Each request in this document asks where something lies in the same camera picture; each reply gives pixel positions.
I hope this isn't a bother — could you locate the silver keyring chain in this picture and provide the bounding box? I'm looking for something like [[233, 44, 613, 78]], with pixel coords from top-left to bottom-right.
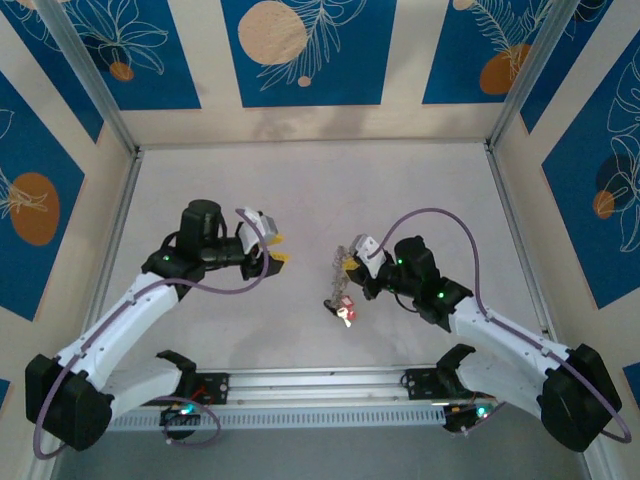
[[324, 243, 359, 309]]

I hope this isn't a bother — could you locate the black mounting plate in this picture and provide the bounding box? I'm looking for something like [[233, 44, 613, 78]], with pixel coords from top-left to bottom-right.
[[192, 370, 231, 405], [404, 368, 446, 401]]

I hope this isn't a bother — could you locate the controller board with green light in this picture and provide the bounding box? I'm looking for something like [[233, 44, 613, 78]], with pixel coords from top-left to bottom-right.
[[442, 399, 501, 434], [159, 403, 199, 426]]

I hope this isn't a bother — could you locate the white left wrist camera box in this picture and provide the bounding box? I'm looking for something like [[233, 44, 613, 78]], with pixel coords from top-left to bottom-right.
[[235, 207, 280, 251]]

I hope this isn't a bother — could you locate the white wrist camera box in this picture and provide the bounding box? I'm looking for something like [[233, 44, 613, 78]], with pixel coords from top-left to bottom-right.
[[235, 207, 280, 251], [349, 233, 394, 280]]

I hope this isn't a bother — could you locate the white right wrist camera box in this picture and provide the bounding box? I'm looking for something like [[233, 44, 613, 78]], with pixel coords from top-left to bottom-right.
[[349, 233, 394, 280]]

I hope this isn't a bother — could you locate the aluminium side rail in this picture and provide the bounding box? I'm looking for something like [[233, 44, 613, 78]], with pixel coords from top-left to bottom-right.
[[82, 148, 146, 351], [485, 144, 561, 351]]

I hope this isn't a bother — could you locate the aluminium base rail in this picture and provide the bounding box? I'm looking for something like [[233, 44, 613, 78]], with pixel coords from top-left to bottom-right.
[[112, 367, 501, 409]]

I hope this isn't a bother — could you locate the grey slotted cable duct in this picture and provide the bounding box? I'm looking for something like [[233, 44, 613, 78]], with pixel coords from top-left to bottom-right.
[[107, 404, 446, 432]]

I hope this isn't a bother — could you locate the short purple cable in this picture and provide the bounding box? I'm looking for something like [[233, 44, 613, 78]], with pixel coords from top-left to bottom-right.
[[447, 399, 509, 440]]

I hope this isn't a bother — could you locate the purple cable loop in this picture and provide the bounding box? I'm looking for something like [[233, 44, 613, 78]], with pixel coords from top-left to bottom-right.
[[162, 395, 222, 450]]

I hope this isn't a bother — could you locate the aluminium frame post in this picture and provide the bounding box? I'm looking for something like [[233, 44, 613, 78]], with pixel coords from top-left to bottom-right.
[[34, 0, 141, 159], [485, 0, 586, 151]]

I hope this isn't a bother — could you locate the aluminium frame bar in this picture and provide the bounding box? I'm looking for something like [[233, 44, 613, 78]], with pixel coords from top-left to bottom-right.
[[24, 452, 61, 480], [582, 447, 609, 480]]

